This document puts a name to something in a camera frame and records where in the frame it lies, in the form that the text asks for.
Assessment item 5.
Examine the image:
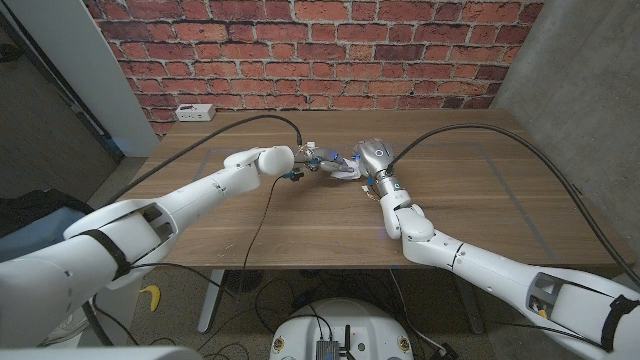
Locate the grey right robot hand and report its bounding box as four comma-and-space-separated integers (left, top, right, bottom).
352, 137, 402, 200

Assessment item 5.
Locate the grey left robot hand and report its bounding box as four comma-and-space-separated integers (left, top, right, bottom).
294, 147, 362, 181

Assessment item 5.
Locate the white tissue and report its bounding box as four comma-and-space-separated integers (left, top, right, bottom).
329, 157, 364, 182

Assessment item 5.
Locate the red brick printed backdrop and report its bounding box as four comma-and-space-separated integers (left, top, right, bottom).
84, 0, 546, 139

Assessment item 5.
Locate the white power strip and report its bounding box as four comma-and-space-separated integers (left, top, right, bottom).
175, 103, 217, 123

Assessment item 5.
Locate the round black floor fan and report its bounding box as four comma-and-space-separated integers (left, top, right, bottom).
223, 269, 264, 294

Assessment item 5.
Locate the white robot torso base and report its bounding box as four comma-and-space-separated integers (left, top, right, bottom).
269, 298, 415, 360

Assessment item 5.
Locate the grey table leg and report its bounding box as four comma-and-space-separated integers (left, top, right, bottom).
452, 272, 486, 335

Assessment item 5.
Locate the white table leg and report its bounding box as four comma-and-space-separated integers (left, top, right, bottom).
197, 269, 226, 334

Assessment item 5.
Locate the small grey electronics box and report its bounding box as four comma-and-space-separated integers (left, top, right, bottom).
315, 339, 341, 360

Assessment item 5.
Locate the black floor plug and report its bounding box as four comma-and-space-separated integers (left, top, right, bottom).
430, 342, 459, 360

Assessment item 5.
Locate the small yellow curved object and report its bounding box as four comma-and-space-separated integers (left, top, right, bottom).
139, 283, 162, 312

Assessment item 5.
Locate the black cloth bundle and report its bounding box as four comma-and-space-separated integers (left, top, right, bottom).
0, 188, 97, 236

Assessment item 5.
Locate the white sneaker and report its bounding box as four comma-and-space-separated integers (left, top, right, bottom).
39, 308, 92, 347

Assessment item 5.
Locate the blue-grey bag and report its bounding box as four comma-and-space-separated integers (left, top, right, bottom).
0, 207, 76, 261

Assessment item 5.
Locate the thin black left wrist cable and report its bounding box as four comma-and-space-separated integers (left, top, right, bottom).
133, 174, 289, 294

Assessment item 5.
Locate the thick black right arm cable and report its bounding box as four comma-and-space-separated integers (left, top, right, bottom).
385, 122, 640, 289

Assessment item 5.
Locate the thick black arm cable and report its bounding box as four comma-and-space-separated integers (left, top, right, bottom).
112, 114, 304, 204
385, 122, 640, 289

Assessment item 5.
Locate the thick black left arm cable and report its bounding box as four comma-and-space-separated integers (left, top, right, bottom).
112, 114, 304, 204

